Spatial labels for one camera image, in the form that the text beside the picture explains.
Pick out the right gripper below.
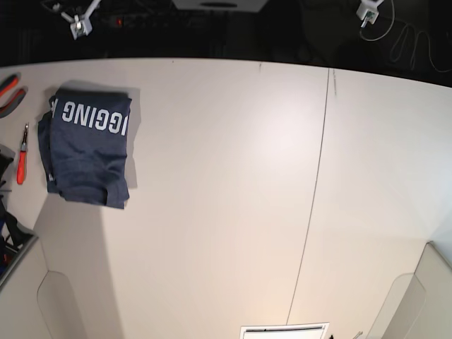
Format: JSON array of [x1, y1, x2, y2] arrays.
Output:
[[60, 0, 101, 21]]

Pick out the dark blue t-shirt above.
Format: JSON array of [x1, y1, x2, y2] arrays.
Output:
[[37, 88, 132, 209]]

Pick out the white vent panel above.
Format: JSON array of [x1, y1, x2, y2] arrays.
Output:
[[239, 322, 329, 339]]

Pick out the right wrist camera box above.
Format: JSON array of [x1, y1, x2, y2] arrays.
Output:
[[70, 19, 93, 40]]

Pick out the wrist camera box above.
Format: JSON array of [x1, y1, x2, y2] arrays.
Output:
[[70, 19, 93, 40], [356, 0, 382, 28]]

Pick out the orange handled pliers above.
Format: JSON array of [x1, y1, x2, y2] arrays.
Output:
[[1, 72, 28, 119]]

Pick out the orange handled screwdriver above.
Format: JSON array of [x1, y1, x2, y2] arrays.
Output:
[[16, 123, 29, 185]]

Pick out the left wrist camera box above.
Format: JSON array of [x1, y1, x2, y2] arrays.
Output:
[[356, 0, 382, 28]]

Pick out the white coiled floor cable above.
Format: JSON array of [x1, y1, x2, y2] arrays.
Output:
[[388, 23, 452, 73]]

